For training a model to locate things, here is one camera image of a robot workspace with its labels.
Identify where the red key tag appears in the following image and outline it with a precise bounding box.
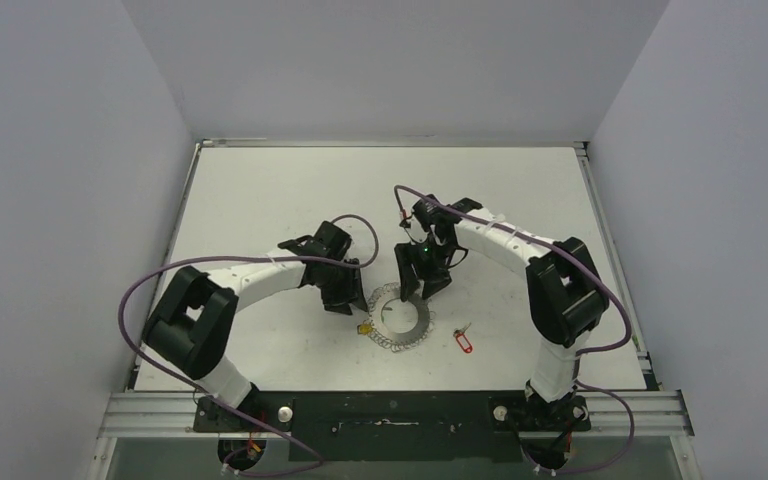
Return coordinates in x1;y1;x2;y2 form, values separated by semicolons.
453;330;474;354

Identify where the aluminium frame rail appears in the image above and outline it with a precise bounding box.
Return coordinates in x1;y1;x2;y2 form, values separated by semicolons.
97;390;695;439

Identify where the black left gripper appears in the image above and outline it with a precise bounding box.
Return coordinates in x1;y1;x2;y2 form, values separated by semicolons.
317;257;366;315

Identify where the yellow key tag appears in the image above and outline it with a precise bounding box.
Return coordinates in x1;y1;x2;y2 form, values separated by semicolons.
356;322;375;336

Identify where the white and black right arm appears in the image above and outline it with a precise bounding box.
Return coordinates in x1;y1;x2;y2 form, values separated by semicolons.
394;196;609;429

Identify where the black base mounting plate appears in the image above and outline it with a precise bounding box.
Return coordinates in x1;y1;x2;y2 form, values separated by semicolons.
191;390;592;464

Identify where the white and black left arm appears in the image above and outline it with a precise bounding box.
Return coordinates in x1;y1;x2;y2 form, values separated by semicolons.
142;221;368;431

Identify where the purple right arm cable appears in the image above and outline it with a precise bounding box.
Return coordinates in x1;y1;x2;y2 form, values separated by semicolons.
393;184;637;477

